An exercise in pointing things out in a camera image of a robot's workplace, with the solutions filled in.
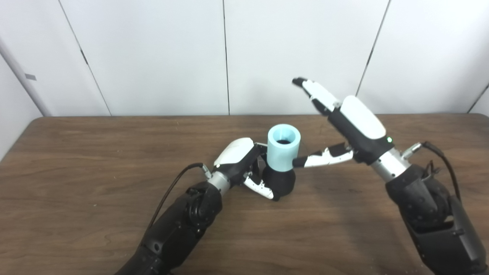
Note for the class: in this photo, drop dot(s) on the white and black left hand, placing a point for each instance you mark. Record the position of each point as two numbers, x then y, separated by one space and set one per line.
237 158

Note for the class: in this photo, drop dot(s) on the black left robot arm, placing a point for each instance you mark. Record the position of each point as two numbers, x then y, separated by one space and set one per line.
179 225

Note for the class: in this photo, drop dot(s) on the small grey wall label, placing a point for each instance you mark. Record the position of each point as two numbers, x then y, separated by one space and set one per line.
31 77

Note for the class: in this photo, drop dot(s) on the black flared nozzle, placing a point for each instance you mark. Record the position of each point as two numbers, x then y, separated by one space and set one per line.
280 183

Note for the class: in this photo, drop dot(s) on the light blue cylindrical cup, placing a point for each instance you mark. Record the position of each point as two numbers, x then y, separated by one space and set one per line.
280 156

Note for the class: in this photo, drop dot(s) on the white and black right hand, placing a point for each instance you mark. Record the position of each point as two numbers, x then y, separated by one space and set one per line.
359 130

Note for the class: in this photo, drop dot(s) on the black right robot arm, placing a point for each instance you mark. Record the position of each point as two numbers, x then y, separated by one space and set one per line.
431 214

